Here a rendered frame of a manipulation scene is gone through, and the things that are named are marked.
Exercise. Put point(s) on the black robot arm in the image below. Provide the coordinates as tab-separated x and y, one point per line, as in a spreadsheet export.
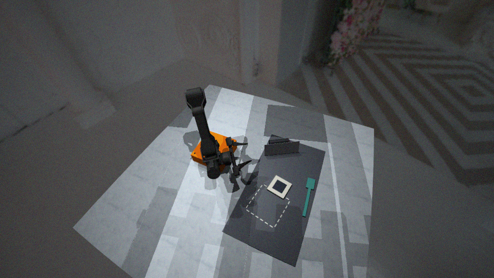
196	101

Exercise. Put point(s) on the dark grey rectangular mat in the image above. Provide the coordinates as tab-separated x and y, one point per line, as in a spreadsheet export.
284	240

